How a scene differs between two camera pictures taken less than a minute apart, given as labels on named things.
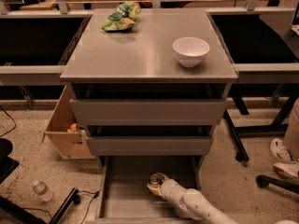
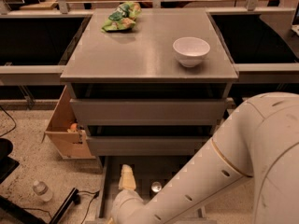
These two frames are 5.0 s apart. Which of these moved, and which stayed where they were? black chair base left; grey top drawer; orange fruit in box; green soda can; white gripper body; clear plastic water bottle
Moved: white gripper body; green soda can
Stayed: black chair base left; clear plastic water bottle; orange fruit in box; grey top drawer
